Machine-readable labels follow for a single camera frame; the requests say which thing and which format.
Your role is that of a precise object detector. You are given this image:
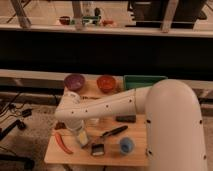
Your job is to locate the blue sponge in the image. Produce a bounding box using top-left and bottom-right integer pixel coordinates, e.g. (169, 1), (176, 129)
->
(79, 136), (91, 148)

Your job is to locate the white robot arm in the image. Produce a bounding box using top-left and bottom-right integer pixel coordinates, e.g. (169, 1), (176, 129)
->
(55, 79), (208, 171)

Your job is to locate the white plastic cup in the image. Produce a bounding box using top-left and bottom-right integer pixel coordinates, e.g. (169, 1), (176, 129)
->
(88, 118), (100, 126)

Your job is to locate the blue plastic cup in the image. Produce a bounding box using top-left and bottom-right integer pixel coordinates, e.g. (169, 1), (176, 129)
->
(119, 137), (134, 155)

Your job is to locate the red chili pepper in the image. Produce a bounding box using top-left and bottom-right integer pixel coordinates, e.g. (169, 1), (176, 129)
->
(54, 132), (73, 154)

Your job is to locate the bunch of dark grapes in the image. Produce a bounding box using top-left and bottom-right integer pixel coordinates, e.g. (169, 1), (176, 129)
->
(54, 122), (66, 130)

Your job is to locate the wooden table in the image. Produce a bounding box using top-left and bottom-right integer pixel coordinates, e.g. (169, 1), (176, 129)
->
(44, 79), (148, 168)

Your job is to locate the dark rectangular block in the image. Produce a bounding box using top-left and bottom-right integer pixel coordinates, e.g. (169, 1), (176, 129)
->
(116, 115), (136, 123)

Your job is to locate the purple bowl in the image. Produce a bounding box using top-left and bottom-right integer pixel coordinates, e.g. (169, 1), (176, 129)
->
(64, 74), (85, 91)

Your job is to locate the red bowl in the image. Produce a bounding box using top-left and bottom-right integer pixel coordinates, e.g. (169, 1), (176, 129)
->
(97, 75), (116, 93)

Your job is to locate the green plastic tray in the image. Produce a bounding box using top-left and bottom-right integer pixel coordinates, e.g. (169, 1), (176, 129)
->
(123, 75), (166, 90)

